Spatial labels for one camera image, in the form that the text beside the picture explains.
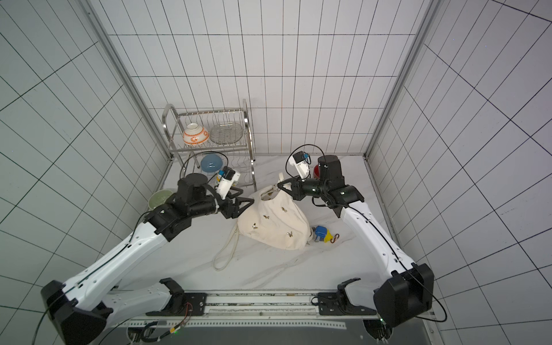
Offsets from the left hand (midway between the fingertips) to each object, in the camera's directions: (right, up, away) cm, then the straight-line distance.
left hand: (243, 200), depth 71 cm
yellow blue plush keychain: (+30, -16, +15) cm, 37 cm away
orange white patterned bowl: (-22, +25, +15) cm, 37 cm away
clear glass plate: (-11, +26, +20) cm, 34 cm away
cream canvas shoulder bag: (+10, -8, +8) cm, 15 cm away
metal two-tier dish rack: (-9, +18, +43) cm, 48 cm away
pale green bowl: (-44, -2, +26) cm, 51 cm away
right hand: (+10, +5, 0) cm, 11 cm away
